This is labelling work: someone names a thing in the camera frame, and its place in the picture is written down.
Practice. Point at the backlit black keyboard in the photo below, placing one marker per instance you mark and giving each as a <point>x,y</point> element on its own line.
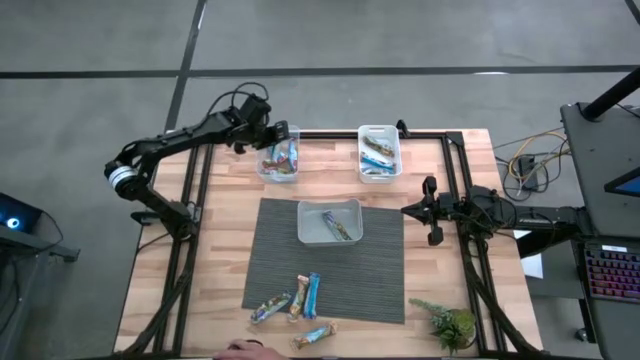
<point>612,274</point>

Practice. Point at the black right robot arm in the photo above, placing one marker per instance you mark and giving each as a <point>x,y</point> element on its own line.
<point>540,217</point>

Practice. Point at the white plastic bin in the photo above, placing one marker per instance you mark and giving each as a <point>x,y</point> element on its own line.
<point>380,131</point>

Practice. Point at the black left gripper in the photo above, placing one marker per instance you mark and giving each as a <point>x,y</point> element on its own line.
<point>260,136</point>

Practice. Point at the silver granola bar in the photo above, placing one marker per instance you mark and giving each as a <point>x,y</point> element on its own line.
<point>379,145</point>

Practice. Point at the white paper sheet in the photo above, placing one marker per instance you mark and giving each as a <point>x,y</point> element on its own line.
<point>534,265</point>

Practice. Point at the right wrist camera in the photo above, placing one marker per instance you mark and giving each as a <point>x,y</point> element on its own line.
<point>447,209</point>

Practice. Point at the grey equipment cart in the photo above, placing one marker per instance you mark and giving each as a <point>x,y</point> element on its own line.
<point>590,165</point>

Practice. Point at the grey metal stand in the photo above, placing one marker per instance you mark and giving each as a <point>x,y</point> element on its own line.
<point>40,245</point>

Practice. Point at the artificial green potted plant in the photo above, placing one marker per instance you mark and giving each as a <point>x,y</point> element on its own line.
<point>452,327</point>

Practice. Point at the grey keyboard shelf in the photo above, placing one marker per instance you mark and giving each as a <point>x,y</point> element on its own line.
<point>615,330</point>

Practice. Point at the dark grey woven placemat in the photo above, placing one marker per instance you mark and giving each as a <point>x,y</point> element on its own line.
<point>360,280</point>

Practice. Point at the clear plastic bin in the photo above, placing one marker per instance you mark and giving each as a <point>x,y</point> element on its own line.
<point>262,145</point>

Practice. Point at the black power adapter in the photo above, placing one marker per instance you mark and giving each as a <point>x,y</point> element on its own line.
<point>527,167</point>

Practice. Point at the black caster wheel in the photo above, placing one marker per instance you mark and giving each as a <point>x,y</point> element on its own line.
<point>581,334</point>

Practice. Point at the green oat granola bar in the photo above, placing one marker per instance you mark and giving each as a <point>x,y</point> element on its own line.
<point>313,336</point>

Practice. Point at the grey plastic bin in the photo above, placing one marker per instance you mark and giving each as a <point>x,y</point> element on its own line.
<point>312,225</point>

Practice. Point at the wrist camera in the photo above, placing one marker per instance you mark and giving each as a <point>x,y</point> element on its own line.
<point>447,209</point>
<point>255,110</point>

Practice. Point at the tablet screen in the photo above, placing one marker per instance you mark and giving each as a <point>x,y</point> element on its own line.
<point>627,186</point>

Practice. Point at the black computer with blue light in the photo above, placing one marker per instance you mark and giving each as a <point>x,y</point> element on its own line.
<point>15,220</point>

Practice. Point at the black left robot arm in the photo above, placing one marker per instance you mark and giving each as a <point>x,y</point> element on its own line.
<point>175,140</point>

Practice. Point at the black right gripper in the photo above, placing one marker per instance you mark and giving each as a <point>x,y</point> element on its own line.
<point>433,210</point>

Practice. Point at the person's hand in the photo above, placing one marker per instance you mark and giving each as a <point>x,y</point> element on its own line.
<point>250,351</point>

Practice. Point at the black round pole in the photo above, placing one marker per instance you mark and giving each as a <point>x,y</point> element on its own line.
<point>612,95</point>

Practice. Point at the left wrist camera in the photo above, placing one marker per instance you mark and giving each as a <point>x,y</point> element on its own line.
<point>255,110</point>

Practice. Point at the black slanted beam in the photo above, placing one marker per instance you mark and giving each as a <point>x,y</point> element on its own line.
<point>545,243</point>

